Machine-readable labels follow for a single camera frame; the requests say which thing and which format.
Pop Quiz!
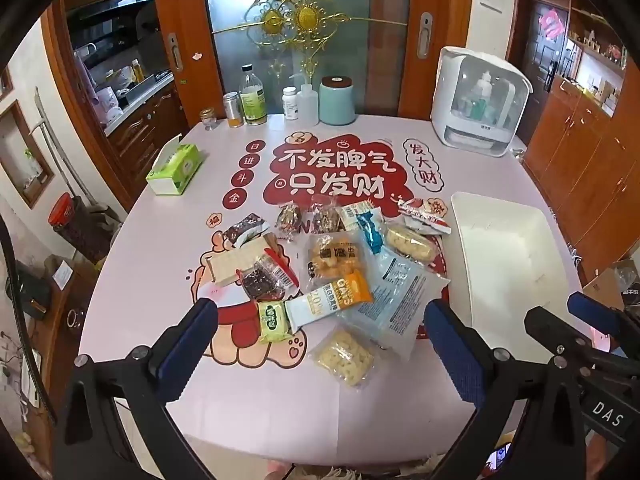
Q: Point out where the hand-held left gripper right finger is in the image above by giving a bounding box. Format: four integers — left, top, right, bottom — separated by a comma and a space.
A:
422, 299, 591, 480

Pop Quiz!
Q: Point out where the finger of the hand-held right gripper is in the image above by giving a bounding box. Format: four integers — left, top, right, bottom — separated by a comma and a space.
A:
524, 306, 631, 366
566, 291, 640, 356

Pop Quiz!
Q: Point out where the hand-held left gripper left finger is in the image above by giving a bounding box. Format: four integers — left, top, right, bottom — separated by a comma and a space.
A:
52, 297, 221, 480

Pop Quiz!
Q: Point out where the large pale blue packet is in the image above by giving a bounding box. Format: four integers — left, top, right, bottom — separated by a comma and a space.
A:
337, 247, 451, 356

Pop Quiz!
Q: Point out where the small green snack packet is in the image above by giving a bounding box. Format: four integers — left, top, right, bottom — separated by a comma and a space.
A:
256, 300, 292, 345

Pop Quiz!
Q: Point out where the white plastic tray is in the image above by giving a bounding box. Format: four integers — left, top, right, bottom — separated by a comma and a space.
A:
450, 191, 583, 346

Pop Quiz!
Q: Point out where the cream wafer packet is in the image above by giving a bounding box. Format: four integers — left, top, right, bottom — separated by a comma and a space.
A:
209, 232, 281, 283

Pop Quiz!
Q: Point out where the dark date snack packet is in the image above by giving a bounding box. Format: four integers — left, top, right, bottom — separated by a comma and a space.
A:
237, 254, 301, 303

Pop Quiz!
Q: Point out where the clear yellow puffs packet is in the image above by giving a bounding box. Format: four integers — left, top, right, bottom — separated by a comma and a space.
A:
310, 327, 378, 391

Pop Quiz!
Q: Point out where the yellow cake packet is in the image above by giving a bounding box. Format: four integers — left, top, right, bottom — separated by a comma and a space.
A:
382, 225, 441, 266

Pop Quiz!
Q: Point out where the dark brown snack packet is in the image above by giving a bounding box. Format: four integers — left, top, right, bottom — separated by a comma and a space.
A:
222, 212, 268, 251

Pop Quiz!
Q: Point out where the white orange bar packet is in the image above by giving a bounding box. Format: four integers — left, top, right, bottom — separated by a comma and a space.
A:
285, 270, 375, 333

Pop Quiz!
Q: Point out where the red white snack packet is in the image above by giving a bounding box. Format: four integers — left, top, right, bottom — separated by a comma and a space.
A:
397, 197, 451, 236

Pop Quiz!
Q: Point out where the blue wrapper snack packet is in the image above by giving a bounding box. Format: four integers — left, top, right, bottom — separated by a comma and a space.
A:
356, 210, 388, 256

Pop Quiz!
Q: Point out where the orange bread snack packet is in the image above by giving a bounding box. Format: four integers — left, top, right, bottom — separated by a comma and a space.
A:
300, 232, 363, 293

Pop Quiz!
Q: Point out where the clear nut bar packet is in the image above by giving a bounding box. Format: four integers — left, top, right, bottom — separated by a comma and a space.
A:
275, 203, 303, 241
309, 200, 343, 236

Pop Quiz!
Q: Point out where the white blue snack packet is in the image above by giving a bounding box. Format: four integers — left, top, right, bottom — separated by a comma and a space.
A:
336, 199, 381, 233

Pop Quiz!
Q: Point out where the cardboard box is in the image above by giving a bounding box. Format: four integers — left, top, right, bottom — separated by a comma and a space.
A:
582, 260, 640, 311

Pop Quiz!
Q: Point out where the pink printed tablecloth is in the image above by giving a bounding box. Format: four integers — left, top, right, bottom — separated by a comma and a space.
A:
77, 112, 586, 476

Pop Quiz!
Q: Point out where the green tissue box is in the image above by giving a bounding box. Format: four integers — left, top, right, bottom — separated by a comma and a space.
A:
146, 136, 203, 196

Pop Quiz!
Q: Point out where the red lid trash bin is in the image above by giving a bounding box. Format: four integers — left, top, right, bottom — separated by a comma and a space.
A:
48, 192, 112, 265

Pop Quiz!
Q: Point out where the small metal can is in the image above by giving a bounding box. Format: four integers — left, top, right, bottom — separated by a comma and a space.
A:
222, 92, 243, 127

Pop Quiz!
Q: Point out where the glass bottle green label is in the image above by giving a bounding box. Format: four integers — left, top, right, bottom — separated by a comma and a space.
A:
239, 64, 269, 125

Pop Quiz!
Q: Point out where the white countertop storage cabinet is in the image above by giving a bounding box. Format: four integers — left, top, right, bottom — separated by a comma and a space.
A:
431, 46, 532, 158

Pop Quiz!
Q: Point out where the white squeeze bottle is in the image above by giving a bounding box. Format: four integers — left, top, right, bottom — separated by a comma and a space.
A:
289, 72, 321, 125

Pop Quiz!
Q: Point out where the dark entrance door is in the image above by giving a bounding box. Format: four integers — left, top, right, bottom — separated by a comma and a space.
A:
505, 0, 571, 93

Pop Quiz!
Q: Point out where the teal canister brown lid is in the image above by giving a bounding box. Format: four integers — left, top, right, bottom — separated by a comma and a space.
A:
319, 76, 357, 126

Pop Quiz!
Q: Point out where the pink door decoration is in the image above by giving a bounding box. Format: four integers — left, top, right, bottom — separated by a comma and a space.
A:
539, 9, 568, 38

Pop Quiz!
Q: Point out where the frosted glass sliding door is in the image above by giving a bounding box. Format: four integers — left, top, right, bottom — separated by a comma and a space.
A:
150, 0, 475, 126

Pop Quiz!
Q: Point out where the wooden wall cabinet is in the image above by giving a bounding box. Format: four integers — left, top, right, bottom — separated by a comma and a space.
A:
520, 0, 640, 281

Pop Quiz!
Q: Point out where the wooden framed wall niche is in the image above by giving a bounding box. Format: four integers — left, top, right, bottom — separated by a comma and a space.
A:
0, 100, 55, 210

